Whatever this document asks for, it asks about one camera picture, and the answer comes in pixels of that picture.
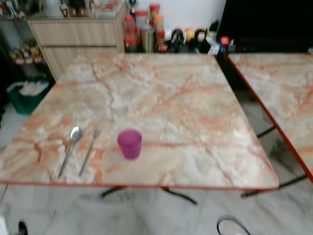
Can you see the silver metal fork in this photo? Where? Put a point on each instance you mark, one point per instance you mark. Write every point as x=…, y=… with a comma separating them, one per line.
x=92, y=146

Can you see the purple plastic cup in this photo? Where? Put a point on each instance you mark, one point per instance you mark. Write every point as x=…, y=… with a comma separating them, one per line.
x=129, y=144

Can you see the glass shelf unit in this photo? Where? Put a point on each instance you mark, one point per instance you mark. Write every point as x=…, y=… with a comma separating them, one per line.
x=12, y=29

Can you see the green plastic bin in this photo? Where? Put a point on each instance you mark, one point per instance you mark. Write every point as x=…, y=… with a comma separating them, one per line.
x=27, y=102

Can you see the yellow bottle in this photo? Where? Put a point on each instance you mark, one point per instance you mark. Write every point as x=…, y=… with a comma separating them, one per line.
x=190, y=34

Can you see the orange bottle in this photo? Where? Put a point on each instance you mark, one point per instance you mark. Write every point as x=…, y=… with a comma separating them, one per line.
x=159, y=22

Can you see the red-capped clear bottle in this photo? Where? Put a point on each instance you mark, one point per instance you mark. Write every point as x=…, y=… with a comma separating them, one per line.
x=129, y=34

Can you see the orange-lidded jar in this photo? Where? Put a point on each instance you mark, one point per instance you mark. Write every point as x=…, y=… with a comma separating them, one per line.
x=154, y=11

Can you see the small white box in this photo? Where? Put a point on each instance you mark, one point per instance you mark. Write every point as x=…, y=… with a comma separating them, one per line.
x=214, y=47

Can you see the clear jar with red lid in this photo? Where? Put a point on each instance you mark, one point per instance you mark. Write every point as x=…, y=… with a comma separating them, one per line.
x=142, y=18

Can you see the steel tumbler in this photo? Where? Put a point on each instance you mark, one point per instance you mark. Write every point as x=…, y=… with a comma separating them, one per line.
x=147, y=39

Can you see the blue trophy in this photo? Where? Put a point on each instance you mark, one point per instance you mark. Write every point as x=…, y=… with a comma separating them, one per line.
x=132, y=6

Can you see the white plastic bags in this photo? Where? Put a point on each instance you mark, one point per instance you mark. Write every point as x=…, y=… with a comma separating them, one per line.
x=32, y=88

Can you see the small red bottle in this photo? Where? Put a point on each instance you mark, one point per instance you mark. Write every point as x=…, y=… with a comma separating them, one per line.
x=162, y=41

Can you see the light wooden drawer cabinet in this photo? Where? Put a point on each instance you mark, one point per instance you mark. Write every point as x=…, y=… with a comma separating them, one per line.
x=73, y=41

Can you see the black metal table legs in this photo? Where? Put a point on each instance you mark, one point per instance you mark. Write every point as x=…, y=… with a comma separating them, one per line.
x=186, y=199
x=249, y=193

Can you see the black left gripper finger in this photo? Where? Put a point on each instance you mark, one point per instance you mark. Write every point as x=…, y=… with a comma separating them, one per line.
x=22, y=228

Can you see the silver metal spoon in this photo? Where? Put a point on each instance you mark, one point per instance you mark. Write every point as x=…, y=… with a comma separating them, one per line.
x=75, y=134

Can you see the red-capped dark bottle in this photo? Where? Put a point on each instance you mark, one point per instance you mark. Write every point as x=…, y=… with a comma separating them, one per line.
x=225, y=43

